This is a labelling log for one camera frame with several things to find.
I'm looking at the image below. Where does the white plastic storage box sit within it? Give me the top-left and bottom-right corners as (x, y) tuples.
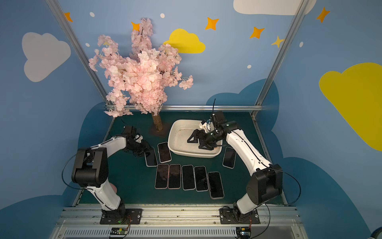
(168, 119), (222, 158)

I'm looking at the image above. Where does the circuit board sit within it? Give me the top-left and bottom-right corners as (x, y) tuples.
(235, 227), (251, 239)
(109, 228), (128, 237)

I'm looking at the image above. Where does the right circuit board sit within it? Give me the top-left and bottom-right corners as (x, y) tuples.
(235, 227), (251, 239)

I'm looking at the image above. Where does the phone grey case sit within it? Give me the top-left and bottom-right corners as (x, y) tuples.
(144, 147), (158, 167)

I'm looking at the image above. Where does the phone cream case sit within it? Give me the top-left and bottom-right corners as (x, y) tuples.
(157, 142), (172, 164)

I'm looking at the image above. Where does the phone salmon case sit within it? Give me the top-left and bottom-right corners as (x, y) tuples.
(222, 147), (237, 169)

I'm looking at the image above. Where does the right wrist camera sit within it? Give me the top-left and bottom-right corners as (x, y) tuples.
(199, 120), (211, 133)

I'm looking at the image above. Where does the phone rose case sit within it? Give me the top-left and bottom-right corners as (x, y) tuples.
(155, 164), (169, 189)

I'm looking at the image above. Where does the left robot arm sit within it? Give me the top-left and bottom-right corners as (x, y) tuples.
(71, 126), (151, 215)

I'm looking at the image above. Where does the brown tree base plate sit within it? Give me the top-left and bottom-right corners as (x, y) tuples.
(148, 120), (171, 138)

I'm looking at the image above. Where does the pink spray bottle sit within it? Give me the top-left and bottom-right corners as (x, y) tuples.
(110, 183), (117, 193)

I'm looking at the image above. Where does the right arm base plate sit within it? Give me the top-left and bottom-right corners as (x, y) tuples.
(219, 206), (260, 225)

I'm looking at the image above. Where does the phone white case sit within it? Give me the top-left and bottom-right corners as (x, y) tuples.
(194, 166), (209, 192)

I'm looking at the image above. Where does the pink cherry blossom tree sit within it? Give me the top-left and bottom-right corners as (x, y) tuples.
(89, 19), (193, 132)

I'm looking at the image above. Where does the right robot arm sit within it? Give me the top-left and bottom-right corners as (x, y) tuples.
(187, 111), (283, 215)

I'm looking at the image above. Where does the phone light pink case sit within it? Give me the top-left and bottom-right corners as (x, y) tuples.
(208, 171), (224, 199)

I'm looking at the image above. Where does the left circuit board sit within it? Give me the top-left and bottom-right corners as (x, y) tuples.
(109, 228), (128, 237)

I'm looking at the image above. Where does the phone coral case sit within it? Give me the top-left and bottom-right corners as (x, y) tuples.
(168, 164), (182, 189)

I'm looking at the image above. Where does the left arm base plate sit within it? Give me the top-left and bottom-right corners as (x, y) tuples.
(99, 208), (143, 225)

